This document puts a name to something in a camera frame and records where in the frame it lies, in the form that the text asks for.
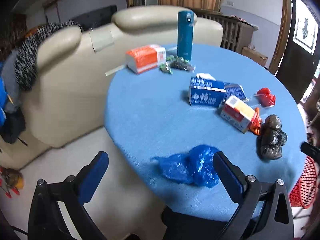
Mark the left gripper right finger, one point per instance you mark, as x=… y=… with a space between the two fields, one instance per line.
x=264 y=210

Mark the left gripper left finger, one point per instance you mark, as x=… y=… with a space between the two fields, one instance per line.
x=45 y=217

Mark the red mesh trash basket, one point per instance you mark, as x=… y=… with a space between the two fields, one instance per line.
x=304 y=192

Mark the black plastic bag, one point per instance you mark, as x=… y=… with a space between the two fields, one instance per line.
x=271 y=139

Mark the blue plastic bag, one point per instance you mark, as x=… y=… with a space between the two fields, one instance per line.
x=192 y=168

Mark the orange wrapper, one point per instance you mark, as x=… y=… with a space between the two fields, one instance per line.
x=255 y=126

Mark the cream leather sofa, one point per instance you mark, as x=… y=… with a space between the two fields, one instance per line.
x=64 y=115

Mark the red yellow small box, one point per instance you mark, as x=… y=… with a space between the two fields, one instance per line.
x=238 y=113

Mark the red plastic wrapper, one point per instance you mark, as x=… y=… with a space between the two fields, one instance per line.
x=265 y=97

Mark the flattened blue carton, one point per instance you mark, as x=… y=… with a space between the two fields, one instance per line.
x=234 y=89

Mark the blue tablecloth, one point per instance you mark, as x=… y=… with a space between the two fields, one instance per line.
x=149 y=115

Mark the blue milk carton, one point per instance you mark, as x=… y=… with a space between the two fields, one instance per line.
x=206 y=92

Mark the dark door with glass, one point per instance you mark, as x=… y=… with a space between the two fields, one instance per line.
x=301 y=56

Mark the black white patterned garment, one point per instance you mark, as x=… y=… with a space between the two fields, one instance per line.
x=25 y=63

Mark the white plastic strip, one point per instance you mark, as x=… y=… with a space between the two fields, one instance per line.
x=115 y=70

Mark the green candy bag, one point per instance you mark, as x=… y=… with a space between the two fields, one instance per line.
x=175 y=62

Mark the wooden slatted crib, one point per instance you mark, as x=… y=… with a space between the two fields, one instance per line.
x=237 y=33

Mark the orange white carton box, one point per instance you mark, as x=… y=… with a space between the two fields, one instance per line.
x=145 y=58

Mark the teal thermos bottle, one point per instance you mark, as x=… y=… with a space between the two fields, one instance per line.
x=185 y=29

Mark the black television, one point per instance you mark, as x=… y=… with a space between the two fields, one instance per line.
x=95 y=18

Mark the cardboard box by wall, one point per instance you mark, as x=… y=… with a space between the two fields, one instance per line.
x=254 y=55

